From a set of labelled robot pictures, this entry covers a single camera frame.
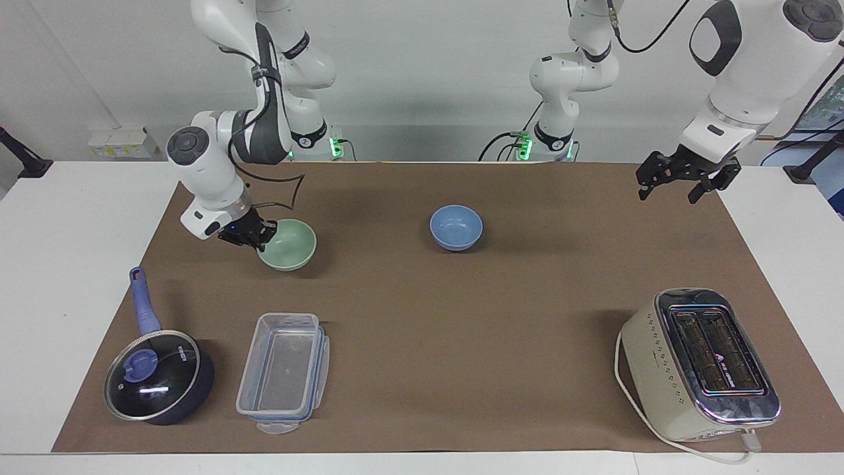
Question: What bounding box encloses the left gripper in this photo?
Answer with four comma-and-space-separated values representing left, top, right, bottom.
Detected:
636, 145, 742, 205

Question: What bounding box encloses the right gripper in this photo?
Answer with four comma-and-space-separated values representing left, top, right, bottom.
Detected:
217, 207, 278, 254

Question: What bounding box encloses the green bowl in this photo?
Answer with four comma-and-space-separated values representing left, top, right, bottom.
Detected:
257, 219, 318, 272

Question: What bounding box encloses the blue bowl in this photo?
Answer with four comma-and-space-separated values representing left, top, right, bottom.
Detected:
430, 205, 484, 252

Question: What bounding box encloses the black stand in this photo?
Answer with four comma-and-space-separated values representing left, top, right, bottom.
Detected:
0, 125, 54, 179
783, 129, 844, 185

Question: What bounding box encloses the clear plastic container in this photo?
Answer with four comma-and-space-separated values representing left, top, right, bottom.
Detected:
235, 313, 331, 435

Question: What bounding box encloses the dark blue saucepan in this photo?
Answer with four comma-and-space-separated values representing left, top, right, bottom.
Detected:
105, 267, 216, 427

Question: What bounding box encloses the glass lid with blue knob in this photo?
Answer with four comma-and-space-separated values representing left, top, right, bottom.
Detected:
104, 330, 200, 422

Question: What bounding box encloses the cream toaster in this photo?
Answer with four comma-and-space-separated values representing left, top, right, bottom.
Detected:
620, 288, 783, 443

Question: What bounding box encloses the black cable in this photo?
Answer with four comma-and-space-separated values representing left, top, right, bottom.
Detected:
758, 59, 844, 167
232, 162, 307, 215
479, 99, 545, 162
605, 0, 692, 54

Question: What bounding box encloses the white wall socket box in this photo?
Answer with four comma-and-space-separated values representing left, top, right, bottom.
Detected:
88, 126, 162, 160

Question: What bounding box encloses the white toaster cord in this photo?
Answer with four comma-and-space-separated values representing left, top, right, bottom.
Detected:
614, 330, 763, 465

